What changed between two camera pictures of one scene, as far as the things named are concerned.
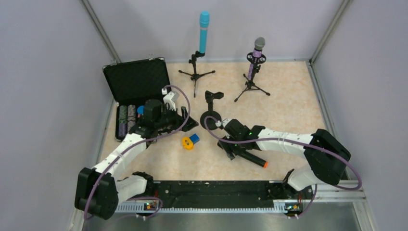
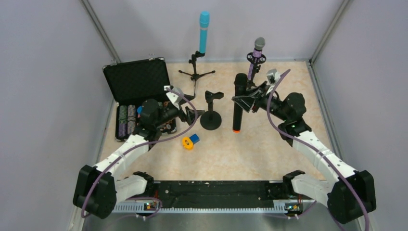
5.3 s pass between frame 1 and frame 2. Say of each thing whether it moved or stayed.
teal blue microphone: stayed
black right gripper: moved
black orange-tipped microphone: moved
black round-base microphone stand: stayed
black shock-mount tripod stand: stayed
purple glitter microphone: stayed
